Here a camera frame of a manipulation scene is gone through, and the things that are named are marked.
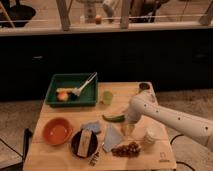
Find green plastic tray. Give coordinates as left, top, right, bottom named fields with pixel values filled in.
left=45, top=73, right=98, bottom=108

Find red apple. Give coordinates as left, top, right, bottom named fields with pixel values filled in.
left=57, top=92, right=69, bottom=102

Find green pepper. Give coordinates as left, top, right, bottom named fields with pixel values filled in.
left=102, top=115, right=125, bottom=123

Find light blue cloth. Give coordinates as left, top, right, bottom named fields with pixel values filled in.
left=103, top=124, right=123, bottom=152

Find red-orange bowl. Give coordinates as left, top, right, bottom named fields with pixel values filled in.
left=42, top=117, right=73, bottom=146

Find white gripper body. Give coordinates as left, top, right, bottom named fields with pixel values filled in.
left=123, top=107, right=142, bottom=124

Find black table clamp handle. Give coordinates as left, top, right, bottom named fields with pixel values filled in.
left=22, top=128, right=33, bottom=161

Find bunch of dark grapes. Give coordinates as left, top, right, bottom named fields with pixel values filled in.
left=111, top=142, right=141, bottom=157

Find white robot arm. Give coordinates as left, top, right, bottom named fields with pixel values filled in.
left=123, top=91, right=213, bottom=151

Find dark purple fruit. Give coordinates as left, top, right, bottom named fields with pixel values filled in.
left=69, top=93, right=78, bottom=101

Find wooden block on plate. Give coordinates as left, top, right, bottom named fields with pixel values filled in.
left=77, top=129, right=92, bottom=157

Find black plate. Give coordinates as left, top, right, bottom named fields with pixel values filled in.
left=70, top=129, right=98, bottom=158

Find blue sponge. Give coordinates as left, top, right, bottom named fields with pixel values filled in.
left=81, top=121, right=101, bottom=134

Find green cup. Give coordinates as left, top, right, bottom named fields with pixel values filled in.
left=102, top=91, right=113, bottom=105

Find yellow corn piece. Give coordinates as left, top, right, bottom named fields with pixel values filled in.
left=56, top=88, right=74, bottom=93

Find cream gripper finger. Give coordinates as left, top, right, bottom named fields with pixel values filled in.
left=121, top=123, right=135, bottom=136

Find orange ball in background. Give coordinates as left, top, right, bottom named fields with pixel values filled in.
left=95, top=15, right=102, bottom=24

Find white tongs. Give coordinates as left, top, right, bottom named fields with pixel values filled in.
left=72, top=72, right=97, bottom=97

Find black cable on floor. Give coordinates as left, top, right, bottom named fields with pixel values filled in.
left=169, top=133, right=213, bottom=171

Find white paper cup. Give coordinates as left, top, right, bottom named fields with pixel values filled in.
left=144, top=125, right=162, bottom=144

